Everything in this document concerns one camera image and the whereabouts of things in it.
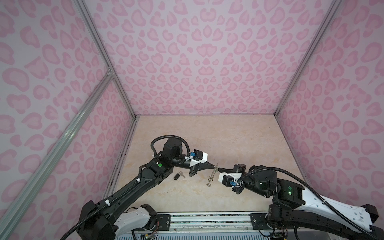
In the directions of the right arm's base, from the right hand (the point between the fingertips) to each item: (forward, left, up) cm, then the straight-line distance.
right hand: (220, 167), depth 63 cm
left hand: (+1, +3, +1) cm, 3 cm away
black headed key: (+7, +22, -27) cm, 35 cm away
